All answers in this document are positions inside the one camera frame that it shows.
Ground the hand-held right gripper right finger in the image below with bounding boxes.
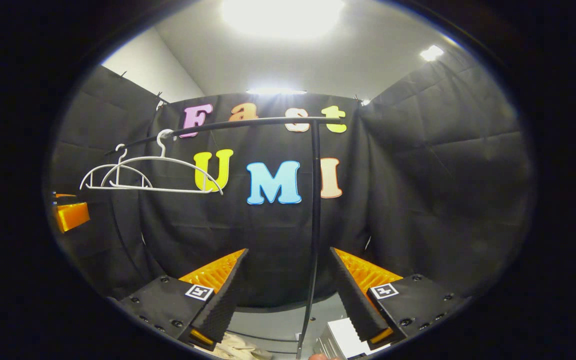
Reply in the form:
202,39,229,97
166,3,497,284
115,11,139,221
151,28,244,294
329,247,471,351

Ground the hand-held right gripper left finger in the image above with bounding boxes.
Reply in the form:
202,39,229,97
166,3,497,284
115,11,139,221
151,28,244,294
118,248,250,351

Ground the cream shirt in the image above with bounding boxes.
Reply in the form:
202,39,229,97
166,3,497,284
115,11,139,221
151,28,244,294
208,334,274,360

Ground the white clothes hanger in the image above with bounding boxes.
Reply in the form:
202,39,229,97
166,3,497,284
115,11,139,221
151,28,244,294
79,144,154,191
99,129,225,197

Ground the black clothes rack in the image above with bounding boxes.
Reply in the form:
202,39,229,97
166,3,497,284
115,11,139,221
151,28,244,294
104,116,345,360

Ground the white ribbed box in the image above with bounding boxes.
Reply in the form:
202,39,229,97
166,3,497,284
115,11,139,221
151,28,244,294
313,317,394,360

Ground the black backdrop cloth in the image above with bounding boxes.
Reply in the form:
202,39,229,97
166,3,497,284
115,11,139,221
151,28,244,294
48,42,536,311

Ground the small ceiling light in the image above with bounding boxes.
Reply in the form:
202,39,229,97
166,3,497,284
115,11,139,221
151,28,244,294
419,45,445,62

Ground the large ceiling light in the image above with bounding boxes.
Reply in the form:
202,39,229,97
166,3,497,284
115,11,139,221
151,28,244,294
220,0,346,41

